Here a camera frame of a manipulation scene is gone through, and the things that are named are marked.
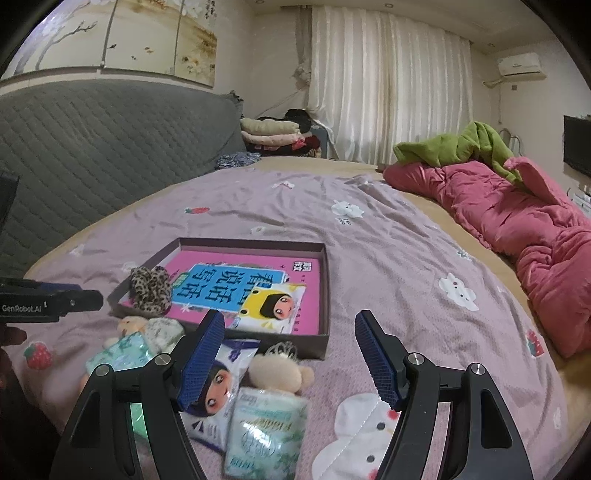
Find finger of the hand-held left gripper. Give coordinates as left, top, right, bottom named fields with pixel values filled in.
left=59, top=290, right=105, bottom=320
left=27, top=281, right=83, bottom=296

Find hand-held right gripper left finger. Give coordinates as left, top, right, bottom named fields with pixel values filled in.
left=48, top=309, right=227, bottom=480

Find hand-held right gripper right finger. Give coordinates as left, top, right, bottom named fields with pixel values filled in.
left=354, top=310, right=529, bottom=480

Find beige makeup sponge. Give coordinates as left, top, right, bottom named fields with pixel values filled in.
left=115, top=316, right=148, bottom=337

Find shallow brown cardboard box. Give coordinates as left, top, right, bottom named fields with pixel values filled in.
left=107, top=237, right=331, bottom=361

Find green floral tissue pack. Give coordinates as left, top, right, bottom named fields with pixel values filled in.
left=223, top=388, right=309, bottom=478

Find white floral soft pack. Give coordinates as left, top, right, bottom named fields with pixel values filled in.
left=141, top=318, right=185, bottom=352

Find person's left hand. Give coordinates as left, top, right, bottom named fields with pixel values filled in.
left=0, top=323, right=28, bottom=348

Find purple cartoon tissue pack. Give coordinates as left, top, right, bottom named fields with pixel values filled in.
left=180, top=339, right=262, bottom=453

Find leopard print scrunchie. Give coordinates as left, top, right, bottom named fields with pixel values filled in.
left=128, top=265, right=174, bottom=315

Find yellow cartoon tissue pack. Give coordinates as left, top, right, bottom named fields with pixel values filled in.
left=233, top=282, right=308, bottom=335

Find pink children's book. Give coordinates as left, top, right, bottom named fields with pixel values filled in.
left=164, top=249, right=324, bottom=335

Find grey quilted headboard cover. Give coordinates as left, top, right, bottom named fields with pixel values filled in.
left=0, top=76, right=247, bottom=278

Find pink quilt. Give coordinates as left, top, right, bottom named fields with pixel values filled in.
left=383, top=156, right=591, bottom=358

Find blue patterned cloth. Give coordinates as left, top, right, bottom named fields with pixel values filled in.
left=215, top=152, right=262, bottom=171

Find tan bed mattress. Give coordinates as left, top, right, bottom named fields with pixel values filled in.
left=23, top=157, right=591, bottom=398

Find green blanket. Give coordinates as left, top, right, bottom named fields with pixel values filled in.
left=392, top=121, right=525, bottom=183

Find grey bedside cabinet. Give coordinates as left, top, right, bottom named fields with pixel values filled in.
left=318, top=124, right=335, bottom=160

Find dark red clothing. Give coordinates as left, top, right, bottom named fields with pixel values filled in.
left=252, top=136, right=324, bottom=158

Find pink folded blanket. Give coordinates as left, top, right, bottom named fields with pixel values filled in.
left=245, top=131, right=305, bottom=147

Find beige folded blanket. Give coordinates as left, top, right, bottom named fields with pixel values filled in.
left=240, top=117, right=301, bottom=137

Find black garment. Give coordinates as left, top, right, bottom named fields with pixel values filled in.
left=285, top=108, right=315, bottom=132

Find white curtain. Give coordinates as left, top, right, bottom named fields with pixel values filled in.
left=293, top=4, right=476, bottom=167

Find black television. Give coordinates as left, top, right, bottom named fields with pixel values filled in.
left=563, top=115, right=591, bottom=178

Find white air conditioner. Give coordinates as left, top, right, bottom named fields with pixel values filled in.
left=496, top=52, right=542, bottom=78

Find floral wall painting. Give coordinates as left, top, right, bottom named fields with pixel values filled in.
left=0, top=0, right=218, bottom=88

